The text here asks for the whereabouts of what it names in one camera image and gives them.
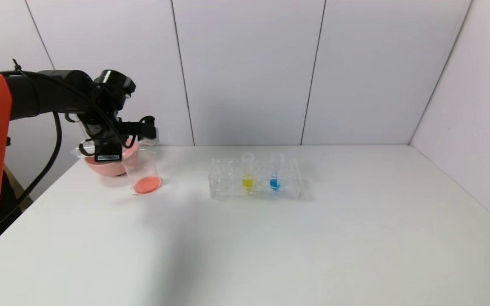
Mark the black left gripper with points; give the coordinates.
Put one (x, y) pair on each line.
(108, 155)

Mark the test tube with red pigment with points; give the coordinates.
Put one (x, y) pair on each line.
(84, 151)

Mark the black and orange left arm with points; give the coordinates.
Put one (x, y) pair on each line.
(36, 93)

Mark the clear glass beaker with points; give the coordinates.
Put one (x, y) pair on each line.
(145, 180)

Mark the clear plastic test tube rack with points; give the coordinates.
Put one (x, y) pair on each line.
(228, 182)

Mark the test tube with yellow pigment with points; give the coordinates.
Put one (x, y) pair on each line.
(248, 182)

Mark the test tube with blue pigment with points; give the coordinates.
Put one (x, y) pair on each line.
(274, 183)

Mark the pink bowl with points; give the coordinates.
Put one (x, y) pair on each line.
(109, 169)

